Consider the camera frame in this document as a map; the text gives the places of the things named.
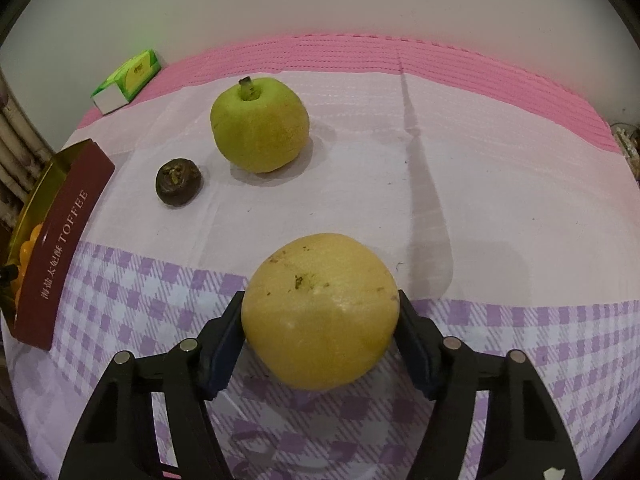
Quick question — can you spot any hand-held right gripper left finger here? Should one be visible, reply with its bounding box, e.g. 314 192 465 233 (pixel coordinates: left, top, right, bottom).
59 290 246 480

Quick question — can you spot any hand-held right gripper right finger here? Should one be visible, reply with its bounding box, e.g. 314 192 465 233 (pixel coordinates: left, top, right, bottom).
395 290 583 480

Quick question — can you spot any maroon and gold box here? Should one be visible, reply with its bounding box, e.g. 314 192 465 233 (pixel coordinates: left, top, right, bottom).
0 138 116 352

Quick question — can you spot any large yellow pear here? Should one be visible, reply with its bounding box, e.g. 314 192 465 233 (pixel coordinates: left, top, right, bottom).
241 232 401 392

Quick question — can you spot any beige radiator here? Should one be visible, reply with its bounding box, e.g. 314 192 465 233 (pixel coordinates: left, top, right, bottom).
0 80 57 231

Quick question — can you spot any purple checked white cloth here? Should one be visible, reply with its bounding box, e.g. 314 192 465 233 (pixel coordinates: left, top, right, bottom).
0 72 640 480

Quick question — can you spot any small brown water chestnut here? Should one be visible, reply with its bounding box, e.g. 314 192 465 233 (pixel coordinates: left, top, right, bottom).
154 158 203 207

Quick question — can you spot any green apple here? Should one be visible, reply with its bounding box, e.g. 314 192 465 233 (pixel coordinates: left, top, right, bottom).
209 76 310 174

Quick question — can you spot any green tissue box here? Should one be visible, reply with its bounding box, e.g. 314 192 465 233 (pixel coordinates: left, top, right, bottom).
90 49 162 116

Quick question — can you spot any pale cluttered object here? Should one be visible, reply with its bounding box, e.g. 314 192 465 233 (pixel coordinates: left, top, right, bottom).
609 121 640 182

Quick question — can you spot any pink quilted blanket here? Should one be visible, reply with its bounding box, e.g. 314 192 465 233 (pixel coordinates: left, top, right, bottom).
75 34 623 153

